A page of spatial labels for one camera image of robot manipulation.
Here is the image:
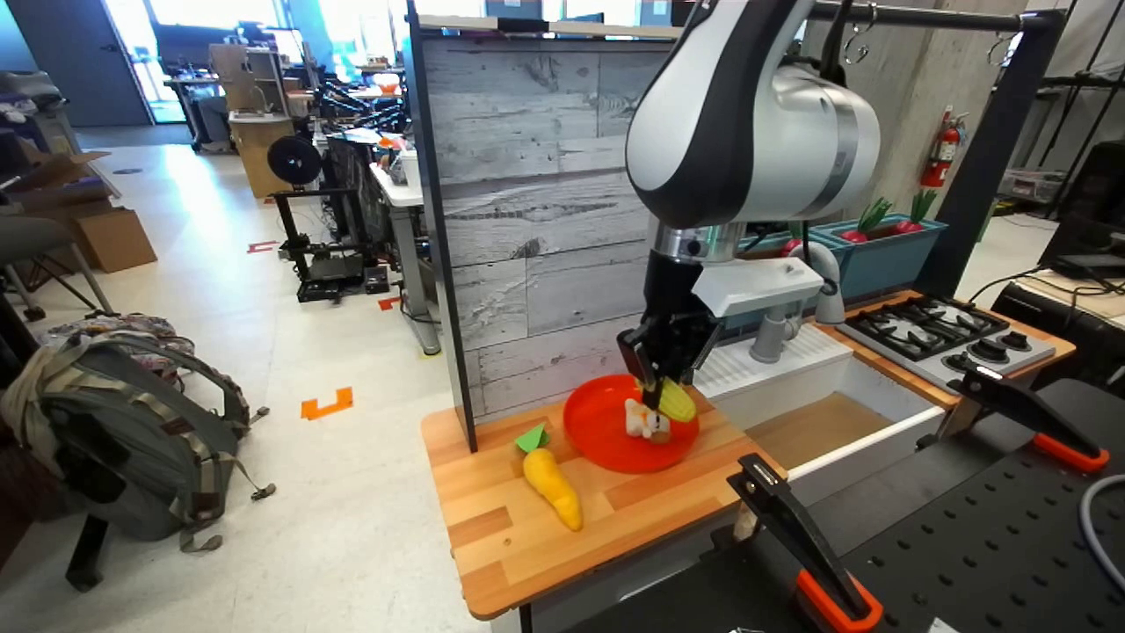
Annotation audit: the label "blue planter bin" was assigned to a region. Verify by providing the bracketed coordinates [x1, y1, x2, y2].
[818, 217, 951, 303]

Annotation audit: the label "grey cable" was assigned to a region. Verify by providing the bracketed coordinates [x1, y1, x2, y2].
[1076, 473, 1125, 590]

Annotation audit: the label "orange floor tape marker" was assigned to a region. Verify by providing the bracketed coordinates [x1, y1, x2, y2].
[299, 382, 360, 422]

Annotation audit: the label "white toy sink basin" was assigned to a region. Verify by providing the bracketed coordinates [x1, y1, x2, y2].
[690, 319, 951, 490]

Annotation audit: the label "grey camouflage backpack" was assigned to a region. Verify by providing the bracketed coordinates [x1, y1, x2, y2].
[0, 313, 277, 557]

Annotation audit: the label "grey toy stovetop black grate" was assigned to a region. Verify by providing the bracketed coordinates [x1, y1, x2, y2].
[842, 291, 1060, 389]

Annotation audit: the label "yellow plush carrot green leaf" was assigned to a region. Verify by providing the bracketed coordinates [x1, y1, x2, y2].
[511, 422, 586, 535]

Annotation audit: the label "grey backsplash panel black frame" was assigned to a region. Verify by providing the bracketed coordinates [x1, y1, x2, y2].
[406, 12, 690, 455]

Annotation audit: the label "black metal frame post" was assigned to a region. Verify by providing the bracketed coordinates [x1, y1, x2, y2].
[912, 2, 1076, 296]

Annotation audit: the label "red toy radish green leaves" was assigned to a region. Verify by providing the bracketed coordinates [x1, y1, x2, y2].
[850, 189, 943, 245]

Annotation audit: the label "grey toy faucet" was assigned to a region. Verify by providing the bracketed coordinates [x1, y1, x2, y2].
[748, 306, 803, 366]

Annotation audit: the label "yellow toy corn cob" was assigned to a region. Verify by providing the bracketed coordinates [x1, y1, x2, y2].
[656, 378, 704, 428]

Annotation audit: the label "wooden butcher block counter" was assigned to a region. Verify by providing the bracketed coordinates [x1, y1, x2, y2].
[419, 389, 783, 624]

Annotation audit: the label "red fire extinguisher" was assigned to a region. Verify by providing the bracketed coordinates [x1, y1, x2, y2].
[917, 109, 967, 192]

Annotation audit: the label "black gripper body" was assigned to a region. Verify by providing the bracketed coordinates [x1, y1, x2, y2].
[636, 249, 724, 356]

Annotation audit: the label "black clamp orange handle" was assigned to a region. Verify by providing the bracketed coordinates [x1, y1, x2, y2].
[724, 455, 891, 633]
[943, 362, 1116, 477]

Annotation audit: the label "black pegboard table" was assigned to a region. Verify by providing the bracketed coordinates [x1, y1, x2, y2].
[561, 373, 1125, 633]

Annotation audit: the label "white toy garlic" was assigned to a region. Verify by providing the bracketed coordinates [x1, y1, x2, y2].
[624, 399, 674, 448]

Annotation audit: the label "red plastic plate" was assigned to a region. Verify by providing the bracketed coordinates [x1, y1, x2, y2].
[561, 371, 706, 477]

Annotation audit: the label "small brown cardboard box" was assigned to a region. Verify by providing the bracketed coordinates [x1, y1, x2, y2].
[47, 197, 161, 278]

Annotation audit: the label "wooden stove counter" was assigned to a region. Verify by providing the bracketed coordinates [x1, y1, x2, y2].
[818, 285, 1079, 415]

